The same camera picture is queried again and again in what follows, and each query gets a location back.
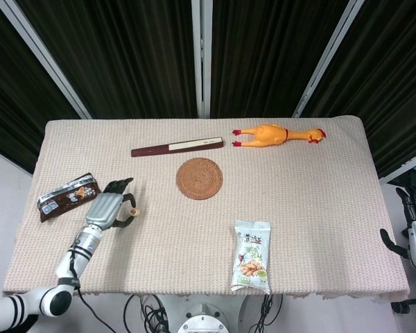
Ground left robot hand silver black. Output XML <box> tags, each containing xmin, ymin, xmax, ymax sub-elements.
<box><xmin>85</xmin><ymin>177</ymin><xmax>139</xmax><ymax>230</ymax></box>

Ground brown snack bag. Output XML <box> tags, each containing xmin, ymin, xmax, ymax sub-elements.
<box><xmin>37</xmin><ymin>172</ymin><xmax>103</xmax><ymax>223</ymax></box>

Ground black office chair base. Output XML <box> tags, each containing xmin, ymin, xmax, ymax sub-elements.
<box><xmin>390</xmin><ymin>300</ymin><xmax>416</xmax><ymax>313</ymax></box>

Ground dark red folded fan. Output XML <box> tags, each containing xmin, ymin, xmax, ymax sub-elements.
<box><xmin>130</xmin><ymin>136</ymin><xmax>227</xmax><ymax>158</ymax></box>

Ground round woven rattan coaster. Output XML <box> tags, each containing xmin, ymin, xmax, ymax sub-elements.
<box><xmin>175</xmin><ymin>157</ymin><xmax>225</xmax><ymax>200</ymax></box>

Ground beige woven tablecloth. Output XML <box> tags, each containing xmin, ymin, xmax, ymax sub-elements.
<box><xmin>3</xmin><ymin>116</ymin><xmax>410</xmax><ymax>301</ymax></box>

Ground grey robot torso base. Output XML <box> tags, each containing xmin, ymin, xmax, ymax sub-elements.
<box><xmin>155</xmin><ymin>293</ymin><xmax>254</xmax><ymax>333</ymax></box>

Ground dark pleated curtain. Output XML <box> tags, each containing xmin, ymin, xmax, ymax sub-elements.
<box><xmin>0</xmin><ymin>0</ymin><xmax>83</xmax><ymax>174</ymax></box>
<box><xmin>15</xmin><ymin>0</ymin><xmax>198</xmax><ymax>119</ymax></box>
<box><xmin>209</xmin><ymin>0</ymin><xmax>354</xmax><ymax>118</ymax></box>
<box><xmin>301</xmin><ymin>0</ymin><xmax>416</xmax><ymax>180</ymax></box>

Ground white green peanut snack bag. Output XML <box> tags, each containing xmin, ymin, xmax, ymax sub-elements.
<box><xmin>229</xmin><ymin>219</ymin><xmax>272</xmax><ymax>294</ymax></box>

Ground yellow rubber chicken toy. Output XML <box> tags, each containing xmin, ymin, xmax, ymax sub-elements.
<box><xmin>232</xmin><ymin>123</ymin><xmax>327</xmax><ymax>148</ymax></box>

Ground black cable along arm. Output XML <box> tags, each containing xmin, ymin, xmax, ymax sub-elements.
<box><xmin>67</xmin><ymin>232</ymin><xmax>110</xmax><ymax>333</ymax></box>

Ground white metal frame rail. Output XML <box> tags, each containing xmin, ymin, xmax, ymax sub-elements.
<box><xmin>377</xmin><ymin>151</ymin><xmax>416</xmax><ymax>183</ymax></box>

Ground black floor cable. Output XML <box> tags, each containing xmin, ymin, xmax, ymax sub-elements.
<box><xmin>123</xmin><ymin>293</ymin><xmax>171</xmax><ymax>333</ymax></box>
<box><xmin>259</xmin><ymin>293</ymin><xmax>284</xmax><ymax>333</ymax></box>

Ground white metal frame post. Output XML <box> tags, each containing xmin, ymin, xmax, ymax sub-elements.
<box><xmin>291</xmin><ymin>0</ymin><xmax>367</xmax><ymax>118</ymax></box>
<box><xmin>0</xmin><ymin>0</ymin><xmax>93</xmax><ymax>119</ymax></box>
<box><xmin>191</xmin><ymin>0</ymin><xmax>213</xmax><ymax>118</ymax></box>

